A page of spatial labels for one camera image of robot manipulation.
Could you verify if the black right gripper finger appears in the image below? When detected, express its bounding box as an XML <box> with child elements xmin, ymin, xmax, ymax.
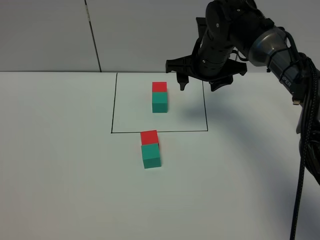
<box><xmin>209</xmin><ymin>75</ymin><xmax>233</xmax><ymax>92</ymax></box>
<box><xmin>176</xmin><ymin>73</ymin><xmax>189</xmax><ymax>91</ymax></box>

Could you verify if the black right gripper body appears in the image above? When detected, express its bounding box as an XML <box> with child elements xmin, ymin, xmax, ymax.
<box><xmin>165</xmin><ymin>39</ymin><xmax>247</xmax><ymax>82</ymax></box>

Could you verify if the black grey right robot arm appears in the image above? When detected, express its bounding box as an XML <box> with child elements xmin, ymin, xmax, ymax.
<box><xmin>165</xmin><ymin>0</ymin><xmax>320</xmax><ymax>180</ymax></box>

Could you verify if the red template block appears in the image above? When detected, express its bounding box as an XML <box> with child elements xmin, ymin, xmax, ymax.
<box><xmin>152</xmin><ymin>81</ymin><xmax>168</xmax><ymax>93</ymax></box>

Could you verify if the green template block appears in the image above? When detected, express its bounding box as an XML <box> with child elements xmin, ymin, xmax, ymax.
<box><xmin>152</xmin><ymin>92</ymin><xmax>168</xmax><ymax>113</ymax></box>

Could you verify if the black outlined template sheet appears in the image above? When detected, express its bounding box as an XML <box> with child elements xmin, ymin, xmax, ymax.
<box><xmin>112</xmin><ymin>73</ymin><xmax>207</xmax><ymax>133</ymax></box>

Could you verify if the black right camera cable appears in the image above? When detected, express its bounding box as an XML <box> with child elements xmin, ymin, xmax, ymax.
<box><xmin>284</xmin><ymin>32</ymin><xmax>320</xmax><ymax>240</ymax></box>

